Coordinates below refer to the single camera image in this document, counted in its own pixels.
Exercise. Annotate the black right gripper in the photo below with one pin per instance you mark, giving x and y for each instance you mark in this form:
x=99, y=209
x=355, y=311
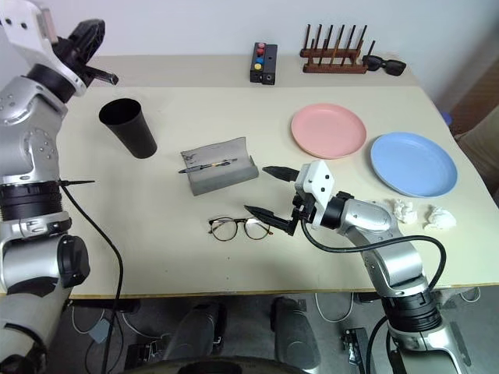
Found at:
x=304, y=210

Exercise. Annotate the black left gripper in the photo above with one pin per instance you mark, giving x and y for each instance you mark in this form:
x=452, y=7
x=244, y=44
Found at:
x=68, y=52

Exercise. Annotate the grey glasses case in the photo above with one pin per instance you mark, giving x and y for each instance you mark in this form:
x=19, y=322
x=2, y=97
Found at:
x=222, y=181

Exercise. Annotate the round tortoiseshell eyeglasses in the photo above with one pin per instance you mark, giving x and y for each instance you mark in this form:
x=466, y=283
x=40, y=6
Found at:
x=224, y=230

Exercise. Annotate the black marker pen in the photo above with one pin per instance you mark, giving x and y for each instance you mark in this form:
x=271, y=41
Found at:
x=202, y=166

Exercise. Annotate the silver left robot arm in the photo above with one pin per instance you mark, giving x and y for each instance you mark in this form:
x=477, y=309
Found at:
x=27, y=148

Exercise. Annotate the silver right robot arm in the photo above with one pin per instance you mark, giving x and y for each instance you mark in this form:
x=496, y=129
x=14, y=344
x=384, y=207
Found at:
x=370, y=218

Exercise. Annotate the black plastic cup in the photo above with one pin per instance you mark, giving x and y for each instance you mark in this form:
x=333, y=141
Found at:
x=132, y=132

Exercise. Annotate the pink plate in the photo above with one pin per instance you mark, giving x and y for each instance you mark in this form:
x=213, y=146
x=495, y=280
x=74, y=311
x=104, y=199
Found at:
x=327, y=130

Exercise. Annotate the crumpled white tissue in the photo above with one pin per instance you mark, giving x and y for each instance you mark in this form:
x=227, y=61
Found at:
x=401, y=210
x=440, y=218

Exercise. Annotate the black box with coloured buttons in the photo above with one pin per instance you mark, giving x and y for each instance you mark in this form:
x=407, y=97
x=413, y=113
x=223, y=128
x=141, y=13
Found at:
x=269, y=62

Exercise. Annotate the dark rounded shape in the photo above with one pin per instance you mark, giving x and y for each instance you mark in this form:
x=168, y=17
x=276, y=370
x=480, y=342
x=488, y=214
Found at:
x=292, y=335
x=199, y=331

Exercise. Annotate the brown wooden peg rack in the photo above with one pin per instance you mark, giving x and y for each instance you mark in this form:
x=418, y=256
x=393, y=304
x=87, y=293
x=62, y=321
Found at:
x=335, y=68

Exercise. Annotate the blue plate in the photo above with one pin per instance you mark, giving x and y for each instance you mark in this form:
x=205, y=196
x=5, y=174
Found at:
x=413, y=163

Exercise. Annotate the black sunglasses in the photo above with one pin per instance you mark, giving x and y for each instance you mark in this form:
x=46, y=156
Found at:
x=393, y=67

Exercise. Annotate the black floor box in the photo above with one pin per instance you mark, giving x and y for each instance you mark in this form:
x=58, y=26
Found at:
x=144, y=354
x=356, y=350

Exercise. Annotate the dark curved base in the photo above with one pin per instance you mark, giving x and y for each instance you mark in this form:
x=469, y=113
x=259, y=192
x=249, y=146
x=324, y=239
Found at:
x=234, y=368

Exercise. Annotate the small blue object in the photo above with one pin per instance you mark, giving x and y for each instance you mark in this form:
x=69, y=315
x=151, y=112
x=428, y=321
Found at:
x=447, y=117

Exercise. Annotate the padded chair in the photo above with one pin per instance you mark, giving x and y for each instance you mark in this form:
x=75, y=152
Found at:
x=483, y=152

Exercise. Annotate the grey power adapter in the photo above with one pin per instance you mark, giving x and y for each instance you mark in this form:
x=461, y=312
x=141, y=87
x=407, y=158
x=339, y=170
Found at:
x=99, y=331

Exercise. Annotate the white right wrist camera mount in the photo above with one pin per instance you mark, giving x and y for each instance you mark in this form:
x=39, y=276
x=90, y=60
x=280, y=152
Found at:
x=321, y=179

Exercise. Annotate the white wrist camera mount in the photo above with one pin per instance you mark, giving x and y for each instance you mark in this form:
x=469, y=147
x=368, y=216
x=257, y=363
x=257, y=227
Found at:
x=27, y=31
x=321, y=179

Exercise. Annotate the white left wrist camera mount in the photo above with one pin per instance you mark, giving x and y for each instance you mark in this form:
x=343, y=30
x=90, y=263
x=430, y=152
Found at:
x=27, y=31

